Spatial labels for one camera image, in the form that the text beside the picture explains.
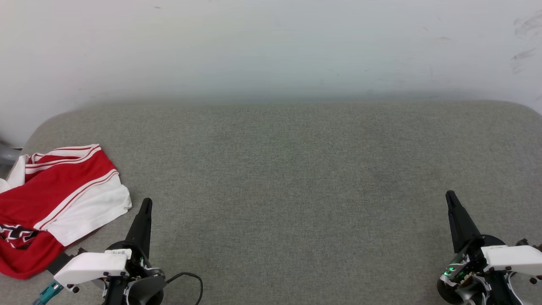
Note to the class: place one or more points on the red and white shirt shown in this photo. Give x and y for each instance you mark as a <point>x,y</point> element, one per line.
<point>55,199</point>

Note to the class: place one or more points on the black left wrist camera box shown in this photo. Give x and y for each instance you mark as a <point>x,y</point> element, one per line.
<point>59,262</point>

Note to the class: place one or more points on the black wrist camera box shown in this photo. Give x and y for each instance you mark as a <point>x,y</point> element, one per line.
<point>523,242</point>
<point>59,262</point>

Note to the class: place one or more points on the grey metal object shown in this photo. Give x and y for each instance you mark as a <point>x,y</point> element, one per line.
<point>7,154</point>

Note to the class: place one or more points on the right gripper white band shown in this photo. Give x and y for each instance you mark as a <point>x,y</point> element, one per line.
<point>508,258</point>

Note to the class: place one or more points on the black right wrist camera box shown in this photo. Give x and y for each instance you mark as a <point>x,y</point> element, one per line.
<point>523,242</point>

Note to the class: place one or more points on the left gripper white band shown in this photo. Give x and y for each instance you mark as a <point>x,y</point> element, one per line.
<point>95,264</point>

